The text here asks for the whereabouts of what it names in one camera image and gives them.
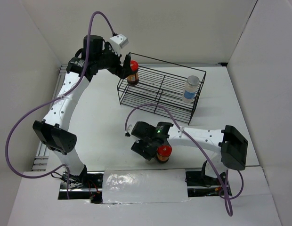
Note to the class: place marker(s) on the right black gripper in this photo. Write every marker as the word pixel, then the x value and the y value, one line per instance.
pixel 139 147

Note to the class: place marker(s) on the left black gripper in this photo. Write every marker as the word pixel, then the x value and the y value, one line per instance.
pixel 123 71

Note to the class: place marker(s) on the red lid spice jar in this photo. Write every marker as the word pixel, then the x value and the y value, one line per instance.
pixel 133 79
pixel 163 153

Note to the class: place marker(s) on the black lid white bottle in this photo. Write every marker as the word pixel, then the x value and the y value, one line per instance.
pixel 152 161

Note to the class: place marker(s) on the silver lid white bottle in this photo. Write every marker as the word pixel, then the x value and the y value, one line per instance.
pixel 190 89

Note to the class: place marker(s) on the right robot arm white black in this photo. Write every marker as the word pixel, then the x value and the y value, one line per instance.
pixel 229 145

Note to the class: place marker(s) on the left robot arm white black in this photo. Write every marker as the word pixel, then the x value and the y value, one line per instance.
pixel 96 54

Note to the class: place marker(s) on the white foil tape sheet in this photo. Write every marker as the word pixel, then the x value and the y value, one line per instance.
pixel 144 186

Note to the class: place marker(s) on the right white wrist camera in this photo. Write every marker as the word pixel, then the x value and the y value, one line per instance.
pixel 128 130

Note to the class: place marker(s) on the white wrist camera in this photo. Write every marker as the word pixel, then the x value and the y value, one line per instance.
pixel 118 42
pixel 128 130

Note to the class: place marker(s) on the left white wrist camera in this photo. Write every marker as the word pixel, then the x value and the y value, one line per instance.
pixel 118 42

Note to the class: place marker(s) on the black wire rack basket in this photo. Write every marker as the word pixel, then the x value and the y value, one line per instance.
pixel 161 83

